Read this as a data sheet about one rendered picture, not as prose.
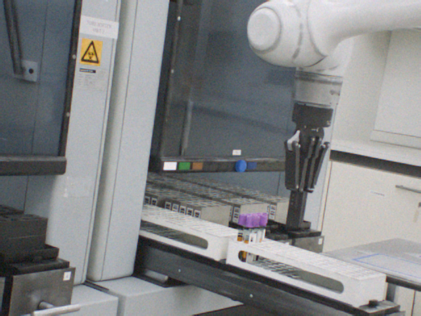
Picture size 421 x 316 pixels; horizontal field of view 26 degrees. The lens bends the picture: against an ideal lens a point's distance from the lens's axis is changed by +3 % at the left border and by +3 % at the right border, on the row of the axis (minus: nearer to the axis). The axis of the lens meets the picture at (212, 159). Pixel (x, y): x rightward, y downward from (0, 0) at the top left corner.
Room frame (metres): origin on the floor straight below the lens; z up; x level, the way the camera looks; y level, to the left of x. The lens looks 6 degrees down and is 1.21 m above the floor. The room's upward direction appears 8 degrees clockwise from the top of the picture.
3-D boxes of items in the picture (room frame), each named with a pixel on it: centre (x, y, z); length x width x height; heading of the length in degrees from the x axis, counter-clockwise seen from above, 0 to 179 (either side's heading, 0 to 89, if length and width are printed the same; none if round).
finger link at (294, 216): (1.68, -0.17, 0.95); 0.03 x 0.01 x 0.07; 52
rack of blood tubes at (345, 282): (1.67, -0.20, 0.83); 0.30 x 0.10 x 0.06; 52
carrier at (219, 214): (2.00, -0.02, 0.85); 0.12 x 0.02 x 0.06; 142
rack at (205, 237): (1.86, 0.05, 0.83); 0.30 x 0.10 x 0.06; 52
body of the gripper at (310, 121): (1.68, -0.18, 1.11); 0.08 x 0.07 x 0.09; 142
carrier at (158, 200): (2.09, 0.09, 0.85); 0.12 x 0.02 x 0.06; 142
